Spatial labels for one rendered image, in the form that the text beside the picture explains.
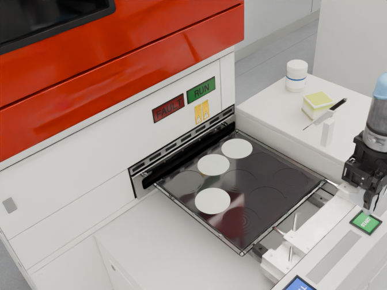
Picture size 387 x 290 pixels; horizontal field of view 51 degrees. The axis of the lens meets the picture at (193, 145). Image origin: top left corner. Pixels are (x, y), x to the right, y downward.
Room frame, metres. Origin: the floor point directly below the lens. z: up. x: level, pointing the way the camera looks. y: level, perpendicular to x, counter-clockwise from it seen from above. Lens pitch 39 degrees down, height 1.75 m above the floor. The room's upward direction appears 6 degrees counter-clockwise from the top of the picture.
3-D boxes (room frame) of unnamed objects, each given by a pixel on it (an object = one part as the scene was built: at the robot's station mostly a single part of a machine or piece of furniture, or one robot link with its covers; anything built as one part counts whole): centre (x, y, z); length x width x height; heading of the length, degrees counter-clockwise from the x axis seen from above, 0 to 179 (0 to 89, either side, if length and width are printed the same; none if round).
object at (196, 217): (0.74, 0.02, 0.90); 0.37 x 0.01 x 0.01; 38
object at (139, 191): (1.01, 0.02, 0.89); 0.44 x 0.02 x 0.10; 128
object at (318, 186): (0.71, -0.24, 0.90); 0.38 x 0.01 x 0.01; 128
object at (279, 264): (0.56, -0.18, 0.89); 0.08 x 0.03 x 0.03; 38
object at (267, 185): (0.86, -0.12, 0.90); 0.34 x 0.34 x 0.01; 38
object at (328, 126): (0.92, -0.38, 1.03); 0.06 x 0.04 x 0.13; 38
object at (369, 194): (0.59, -0.38, 1.08); 0.05 x 0.02 x 0.09; 128
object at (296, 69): (1.24, -0.39, 1.01); 0.07 x 0.07 x 0.10
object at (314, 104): (1.05, -0.41, 1.00); 0.07 x 0.07 x 0.07; 14
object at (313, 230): (0.66, -0.30, 0.87); 0.36 x 0.08 x 0.03; 128
